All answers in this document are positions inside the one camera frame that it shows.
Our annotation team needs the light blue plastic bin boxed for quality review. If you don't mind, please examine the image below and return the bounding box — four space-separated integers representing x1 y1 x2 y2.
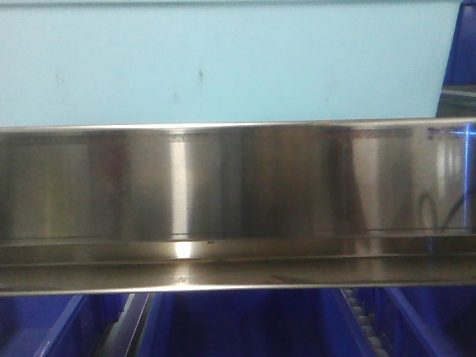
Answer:
1 1 460 126

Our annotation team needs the roller track right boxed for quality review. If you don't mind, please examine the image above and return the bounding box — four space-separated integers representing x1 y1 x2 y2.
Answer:
341 288 388 356

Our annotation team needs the roller track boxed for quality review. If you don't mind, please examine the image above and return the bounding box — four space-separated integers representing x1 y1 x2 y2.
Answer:
341 288 388 356
93 293 150 356

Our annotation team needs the roller track left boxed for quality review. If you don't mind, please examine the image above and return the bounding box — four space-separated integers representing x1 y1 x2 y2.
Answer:
93 293 150 356

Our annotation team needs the blue bin upper right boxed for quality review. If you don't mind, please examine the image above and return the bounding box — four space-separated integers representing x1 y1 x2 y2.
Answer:
437 1 475 118

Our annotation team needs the blue bin lower right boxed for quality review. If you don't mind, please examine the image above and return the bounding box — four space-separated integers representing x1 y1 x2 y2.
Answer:
358 286 475 356

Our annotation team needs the blue bin lower left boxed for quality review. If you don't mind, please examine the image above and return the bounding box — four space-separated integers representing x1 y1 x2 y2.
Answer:
1 294 129 356

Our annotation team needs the stainless steel shelf rail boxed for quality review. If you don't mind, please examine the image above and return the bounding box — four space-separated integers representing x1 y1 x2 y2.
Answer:
1 118 475 296

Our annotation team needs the blue bin lower middle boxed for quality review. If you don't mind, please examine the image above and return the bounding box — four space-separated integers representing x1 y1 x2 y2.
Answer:
137 289 375 356

